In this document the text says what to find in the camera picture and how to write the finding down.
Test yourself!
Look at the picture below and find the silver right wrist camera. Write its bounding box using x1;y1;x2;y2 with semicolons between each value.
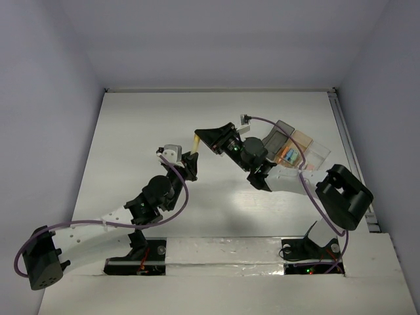
237;114;251;135

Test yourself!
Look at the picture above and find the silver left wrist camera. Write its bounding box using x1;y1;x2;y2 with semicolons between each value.
156;144;182;165

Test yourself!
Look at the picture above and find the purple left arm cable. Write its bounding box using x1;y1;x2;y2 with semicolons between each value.
12;156;190;280

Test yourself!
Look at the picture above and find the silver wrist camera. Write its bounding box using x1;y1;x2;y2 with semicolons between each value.
237;114;251;135
156;144;182;165

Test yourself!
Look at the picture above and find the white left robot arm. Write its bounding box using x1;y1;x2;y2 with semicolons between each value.
14;147;199;291

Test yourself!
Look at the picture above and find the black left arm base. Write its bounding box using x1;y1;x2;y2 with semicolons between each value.
103;230;167;276

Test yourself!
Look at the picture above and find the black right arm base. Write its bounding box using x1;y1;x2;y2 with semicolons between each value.
278;228;344;275

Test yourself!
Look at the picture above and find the yellow highlighter pen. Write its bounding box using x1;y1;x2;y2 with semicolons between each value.
190;135;200;154

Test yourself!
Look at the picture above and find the clear plastic container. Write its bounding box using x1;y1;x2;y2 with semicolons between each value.
303;140;331;169

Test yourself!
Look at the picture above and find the orange highlighter pen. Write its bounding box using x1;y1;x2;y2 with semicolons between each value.
280;148;289;159

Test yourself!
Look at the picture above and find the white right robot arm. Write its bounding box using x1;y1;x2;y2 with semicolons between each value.
194;123;373;257

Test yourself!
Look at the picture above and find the smoky grey plastic container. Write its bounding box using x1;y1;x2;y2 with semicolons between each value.
262;120;295;156

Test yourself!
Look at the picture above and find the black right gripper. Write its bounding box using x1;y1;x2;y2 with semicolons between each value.
194;123;251;173

